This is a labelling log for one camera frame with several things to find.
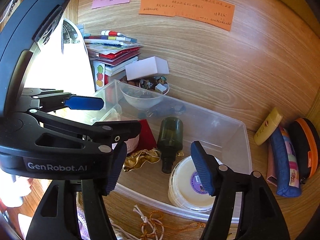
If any pink round compact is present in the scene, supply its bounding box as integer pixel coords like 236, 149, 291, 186
125, 135, 139, 154

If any blue patchwork pencil case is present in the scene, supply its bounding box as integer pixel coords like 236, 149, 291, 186
268, 126, 302, 198

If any green spray bottle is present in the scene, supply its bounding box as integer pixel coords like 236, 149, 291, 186
157, 117, 183, 174

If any black orange round case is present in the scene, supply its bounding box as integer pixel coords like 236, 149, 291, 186
288, 118, 319, 184

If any red and gold pouch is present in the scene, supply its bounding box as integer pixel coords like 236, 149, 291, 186
123, 119, 161, 172

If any white cloth pouch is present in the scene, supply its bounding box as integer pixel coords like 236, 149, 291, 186
110, 205, 156, 240

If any small white box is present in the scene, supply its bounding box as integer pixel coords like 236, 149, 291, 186
125, 56, 169, 81

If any orange sticky note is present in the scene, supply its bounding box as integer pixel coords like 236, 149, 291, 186
139, 0, 235, 31

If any cream jar with lid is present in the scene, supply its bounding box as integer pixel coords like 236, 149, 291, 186
168, 156, 215, 212

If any stack of books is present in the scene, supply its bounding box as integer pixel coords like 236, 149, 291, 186
82, 30, 143, 76

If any pink wallet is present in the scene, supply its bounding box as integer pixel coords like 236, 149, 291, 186
266, 140, 277, 186

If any white bowl of trinkets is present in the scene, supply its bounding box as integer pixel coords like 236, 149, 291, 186
120, 77, 170, 110

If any yellow cosmetic tube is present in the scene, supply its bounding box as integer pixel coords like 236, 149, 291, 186
254, 107, 283, 146

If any fruit pattern box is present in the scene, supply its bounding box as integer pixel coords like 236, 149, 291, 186
93, 61, 105, 90

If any clear plastic storage bin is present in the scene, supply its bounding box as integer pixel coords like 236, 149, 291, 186
91, 81, 252, 222

